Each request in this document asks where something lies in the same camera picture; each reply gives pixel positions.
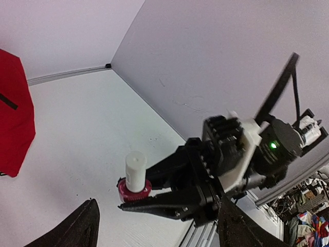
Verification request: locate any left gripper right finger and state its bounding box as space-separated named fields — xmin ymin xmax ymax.
xmin=217 ymin=196 xmax=288 ymax=247

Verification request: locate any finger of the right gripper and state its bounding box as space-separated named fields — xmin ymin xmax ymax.
xmin=118 ymin=185 xmax=221 ymax=221
xmin=146 ymin=145 xmax=195 ymax=190

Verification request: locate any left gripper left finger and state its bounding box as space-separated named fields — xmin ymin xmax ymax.
xmin=27 ymin=199 xmax=100 ymax=247

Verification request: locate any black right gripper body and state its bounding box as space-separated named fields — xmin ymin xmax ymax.
xmin=185 ymin=138 xmax=244 ymax=226

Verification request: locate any white nail polish cap brush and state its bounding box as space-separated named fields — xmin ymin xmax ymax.
xmin=125 ymin=151 xmax=147 ymax=193

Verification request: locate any red nail polish bottle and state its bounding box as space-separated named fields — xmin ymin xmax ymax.
xmin=117 ymin=178 xmax=152 ymax=203

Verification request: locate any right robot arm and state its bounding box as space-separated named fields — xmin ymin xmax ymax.
xmin=119 ymin=110 xmax=328 ymax=226

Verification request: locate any red jacket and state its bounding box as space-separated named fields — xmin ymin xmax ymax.
xmin=1 ymin=49 xmax=35 ymax=178

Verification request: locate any aluminium front rail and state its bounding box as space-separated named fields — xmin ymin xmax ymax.
xmin=179 ymin=192 xmax=288 ymax=246

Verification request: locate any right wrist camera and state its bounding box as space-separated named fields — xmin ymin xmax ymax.
xmin=202 ymin=114 xmax=262 ymax=195

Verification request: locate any black right camera cable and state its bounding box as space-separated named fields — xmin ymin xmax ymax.
xmin=253 ymin=52 xmax=303 ymax=127

